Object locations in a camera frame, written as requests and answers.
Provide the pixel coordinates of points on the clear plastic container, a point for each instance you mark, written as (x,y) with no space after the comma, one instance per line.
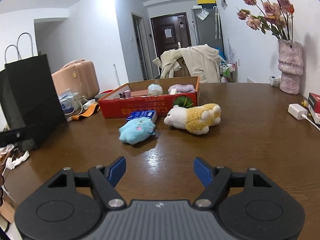
(72,103)

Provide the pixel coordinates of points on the beige coat on chair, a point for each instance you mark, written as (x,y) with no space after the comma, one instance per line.
(202,61)

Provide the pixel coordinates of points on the white spray bottle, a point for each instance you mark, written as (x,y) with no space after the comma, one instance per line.
(89,103)

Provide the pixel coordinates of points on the grey refrigerator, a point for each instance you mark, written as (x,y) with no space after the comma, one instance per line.
(207,26)

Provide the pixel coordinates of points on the pink hard suitcase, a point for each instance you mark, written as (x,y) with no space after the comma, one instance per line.
(78,76)

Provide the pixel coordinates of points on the dried pink rose bouquet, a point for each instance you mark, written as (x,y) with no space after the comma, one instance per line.
(275,17)

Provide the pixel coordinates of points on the blue tissue pack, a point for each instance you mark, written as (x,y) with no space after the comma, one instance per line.
(150,114)

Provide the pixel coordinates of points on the dark brown entrance door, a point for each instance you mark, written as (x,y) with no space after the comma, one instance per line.
(170,32)

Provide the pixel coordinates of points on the pink textured vase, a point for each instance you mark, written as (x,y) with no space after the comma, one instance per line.
(291,65)

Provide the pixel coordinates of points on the red black small box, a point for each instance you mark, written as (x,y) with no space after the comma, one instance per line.
(314,107)

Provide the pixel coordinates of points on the crumpled white paper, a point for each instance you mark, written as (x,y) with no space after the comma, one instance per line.
(11,164)

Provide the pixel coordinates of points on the pink layered sponge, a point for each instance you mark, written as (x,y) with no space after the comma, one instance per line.
(139,93)

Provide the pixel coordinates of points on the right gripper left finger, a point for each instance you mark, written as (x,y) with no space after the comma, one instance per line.
(103,184)

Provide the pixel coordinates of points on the red cardboard box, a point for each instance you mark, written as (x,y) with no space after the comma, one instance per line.
(112,106)

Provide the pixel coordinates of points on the white medicine box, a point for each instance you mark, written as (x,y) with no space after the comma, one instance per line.
(275,80)

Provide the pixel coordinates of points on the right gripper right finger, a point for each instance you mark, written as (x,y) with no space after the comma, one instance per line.
(215,181)

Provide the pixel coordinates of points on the lilac fluffy towel roll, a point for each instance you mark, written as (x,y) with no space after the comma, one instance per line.
(177,89)

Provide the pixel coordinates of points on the blue plush toy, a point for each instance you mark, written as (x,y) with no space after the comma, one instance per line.
(136,130)

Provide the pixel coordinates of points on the black paper shopping bag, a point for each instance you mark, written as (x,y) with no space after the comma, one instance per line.
(29,98)

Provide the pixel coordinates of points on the white yellow plush alpaca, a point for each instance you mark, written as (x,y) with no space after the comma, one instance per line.
(195,120)

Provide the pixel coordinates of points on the white power adapter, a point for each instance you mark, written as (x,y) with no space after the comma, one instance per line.
(297,111)

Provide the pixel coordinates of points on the yellow box on fridge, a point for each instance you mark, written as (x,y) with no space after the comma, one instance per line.
(199,2)

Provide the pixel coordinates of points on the purple satin bow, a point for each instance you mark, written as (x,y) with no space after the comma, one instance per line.
(125,94)

